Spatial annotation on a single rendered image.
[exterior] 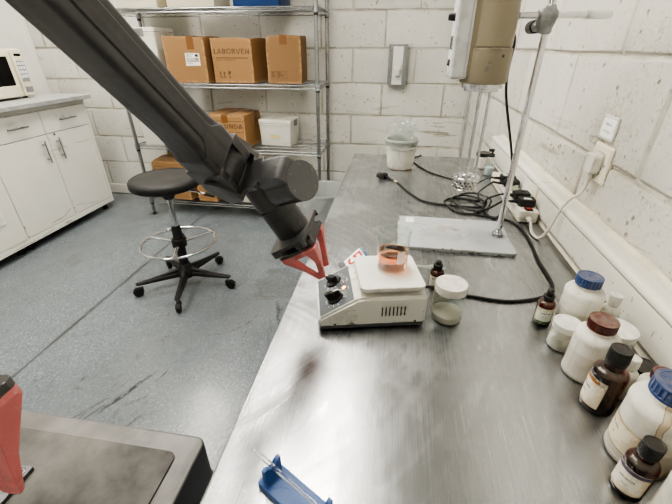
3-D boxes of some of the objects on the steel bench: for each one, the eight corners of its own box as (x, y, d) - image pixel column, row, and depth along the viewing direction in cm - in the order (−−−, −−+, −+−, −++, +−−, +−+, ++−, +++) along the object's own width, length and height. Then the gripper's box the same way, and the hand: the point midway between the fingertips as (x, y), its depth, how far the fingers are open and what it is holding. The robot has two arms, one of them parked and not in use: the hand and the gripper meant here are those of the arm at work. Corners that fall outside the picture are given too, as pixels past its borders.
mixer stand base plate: (397, 248, 97) (397, 245, 96) (397, 217, 114) (398, 214, 114) (517, 257, 93) (518, 253, 92) (499, 224, 110) (500, 221, 110)
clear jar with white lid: (468, 320, 71) (476, 286, 68) (444, 330, 69) (451, 295, 65) (446, 304, 76) (452, 271, 72) (423, 312, 74) (428, 279, 70)
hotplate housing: (318, 332, 69) (317, 297, 65) (316, 291, 80) (315, 259, 76) (435, 326, 70) (441, 291, 66) (417, 287, 81) (421, 255, 78)
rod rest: (257, 486, 45) (254, 469, 43) (277, 464, 47) (275, 447, 45) (321, 546, 39) (320, 529, 37) (340, 518, 42) (340, 501, 40)
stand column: (492, 237, 100) (573, -111, 66) (490, 233, 103) (567, -106, 69) (503, 238, 100) (590, -112, 66) (501, 233, 102) (583, -106, 68)
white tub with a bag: (396, 161, 171) (400, 112, 160) (422, 167, 162) (428, 115, 151) (376, 167, 162) (379, 115, 151) (403, 174, 153) (408, 120, 143)
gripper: (266, 196, 65) (314, 260, 72) (247, 228, 57) (302, 296, 64) (298, 180, 62) (344, 248, 69) (282, 211, 54) (336, 284, 61)
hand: (321, 268), depth 66 cm, fingers open, 3 cm apart
